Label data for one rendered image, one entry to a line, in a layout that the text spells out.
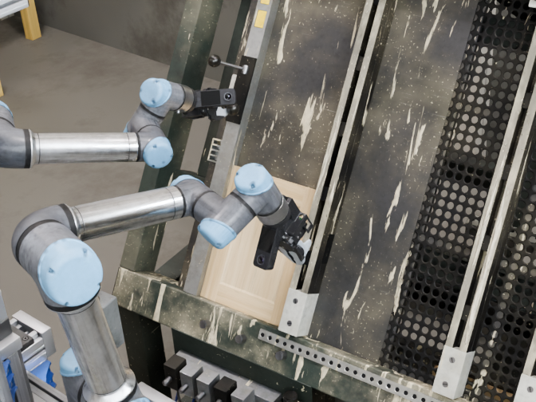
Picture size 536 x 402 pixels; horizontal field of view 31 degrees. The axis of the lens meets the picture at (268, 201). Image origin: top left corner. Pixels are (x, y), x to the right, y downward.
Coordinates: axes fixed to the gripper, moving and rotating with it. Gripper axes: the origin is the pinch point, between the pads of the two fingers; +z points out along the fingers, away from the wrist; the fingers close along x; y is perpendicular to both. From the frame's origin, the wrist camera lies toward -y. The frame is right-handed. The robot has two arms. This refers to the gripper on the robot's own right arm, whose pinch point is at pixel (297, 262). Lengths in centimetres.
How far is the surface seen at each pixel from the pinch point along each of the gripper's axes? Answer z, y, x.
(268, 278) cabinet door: 39.1, 5.0, 30.3
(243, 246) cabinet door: 35, 10, 41
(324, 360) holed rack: 44.3, -7.9, 3.5
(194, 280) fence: 40, -5, 53
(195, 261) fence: 37, 0, 54
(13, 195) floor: 161, 24, 276
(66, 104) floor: 201, 101, 335
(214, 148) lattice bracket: 22, 30, 62
